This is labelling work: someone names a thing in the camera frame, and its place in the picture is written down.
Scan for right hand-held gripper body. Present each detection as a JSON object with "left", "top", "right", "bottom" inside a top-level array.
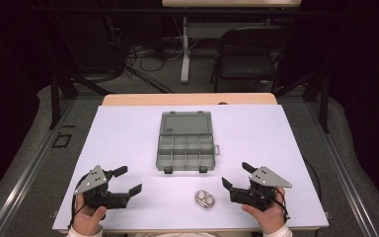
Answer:
[{"left": 229, "top": 165, "right": 293, "bottom": 212}]

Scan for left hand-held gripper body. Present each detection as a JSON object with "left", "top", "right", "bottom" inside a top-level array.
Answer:
[{"left": 73, "top": 165, "right": 131, "bottom": 210}]

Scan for person's left hand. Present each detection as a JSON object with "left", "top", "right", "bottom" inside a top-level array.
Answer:
[{"left": 71, "top": 193, "right": 109, "bottom": 237}]

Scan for person's right hand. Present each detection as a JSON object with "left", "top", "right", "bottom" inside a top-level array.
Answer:
[{"left": 241, "top": 187, "right": 288, "bottom": 235}]

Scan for small clear oval case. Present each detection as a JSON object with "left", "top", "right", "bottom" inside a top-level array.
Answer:
[{"left": 193, "top": 189, "right": 216, "bottom": 209}]

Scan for white board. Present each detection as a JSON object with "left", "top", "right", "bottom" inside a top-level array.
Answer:
[{"left": 51, "top": 104, "right": 331, "bottom": 232}]

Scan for grey plastic organizer box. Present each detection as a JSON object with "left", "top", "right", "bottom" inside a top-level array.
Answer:
[{"left": 155, "top": 110, "right": 221, "bottom": 175}]

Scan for black metal stand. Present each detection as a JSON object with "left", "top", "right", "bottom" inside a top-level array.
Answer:
[
  {"left": 271, "top": 67, "right": 331, "bottom": 134},
  {"left": 46, "top": 19, "right": 114, "bottom": 130}
]

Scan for wooden table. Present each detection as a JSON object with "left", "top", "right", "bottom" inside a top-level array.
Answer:
[{"left": 101, "top": 92, "right": 279, "bottom": 107}]

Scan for black folding chair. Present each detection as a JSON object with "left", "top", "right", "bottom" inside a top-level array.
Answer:
[{"left": 209, "top": 26, "right": 298, "bottom": 94}]

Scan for white-legged desk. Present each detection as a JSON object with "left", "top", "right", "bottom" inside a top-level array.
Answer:
[{"left": 161, "top": 0, "right": 303, "bottom": 85}]

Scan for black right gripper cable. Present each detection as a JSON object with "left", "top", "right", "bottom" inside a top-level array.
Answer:
[{"left": 274, "top": 187, "right": 291, "bottom": 222}]

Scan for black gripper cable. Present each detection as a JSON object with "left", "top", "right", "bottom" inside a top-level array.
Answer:
[
  {"left": 274, "top": 187, "right": 291, "bottom": 222},
  {"left": 67, "top": 170, "right": 93, "bottom": 230}
]

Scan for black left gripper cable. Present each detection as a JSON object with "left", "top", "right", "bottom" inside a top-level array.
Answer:
[{"left": 67, "top": 170, "right": 93, "bottom": 230}]

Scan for black cable beside table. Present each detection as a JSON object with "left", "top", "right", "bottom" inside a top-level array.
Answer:
[{"left": 302, "top": 156, "right": 323, "bottom": 201}]

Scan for aluminium floor rail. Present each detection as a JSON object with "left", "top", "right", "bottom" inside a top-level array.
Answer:
[
  {"left": 305, "top": 101, "right": 379, "bottom": 237},
  {"left": 0, "top": 98, "right": 77, "bottom": 237}
]

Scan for bundle of black floor cables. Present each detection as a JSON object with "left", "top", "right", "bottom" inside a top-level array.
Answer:
[{"left": 110, "top": 14, "right": 182, "bottom": 95}]

